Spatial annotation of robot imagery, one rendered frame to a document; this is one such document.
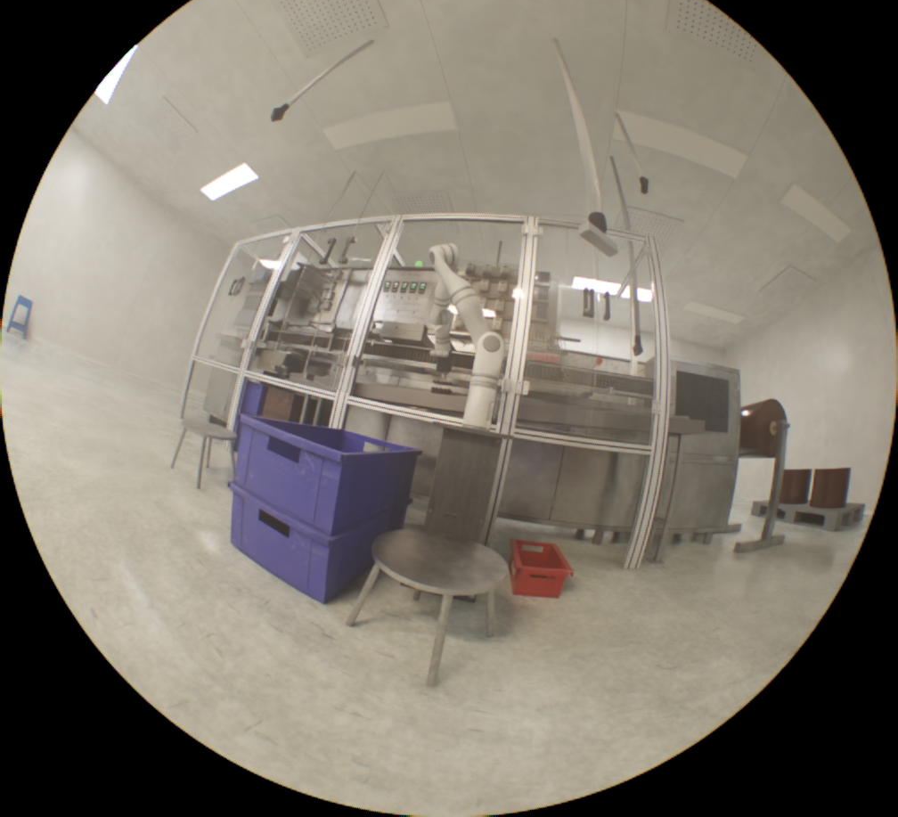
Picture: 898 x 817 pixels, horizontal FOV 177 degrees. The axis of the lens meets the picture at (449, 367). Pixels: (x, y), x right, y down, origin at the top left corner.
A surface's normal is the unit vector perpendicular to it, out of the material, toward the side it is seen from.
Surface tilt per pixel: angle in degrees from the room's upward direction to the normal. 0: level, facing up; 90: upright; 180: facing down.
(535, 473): 90
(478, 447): 90
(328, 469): 90
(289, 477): 90
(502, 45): 180
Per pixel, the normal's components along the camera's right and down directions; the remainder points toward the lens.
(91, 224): 0.96, 0.14
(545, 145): -0.19, 0.96
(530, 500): -0.21, -0.25
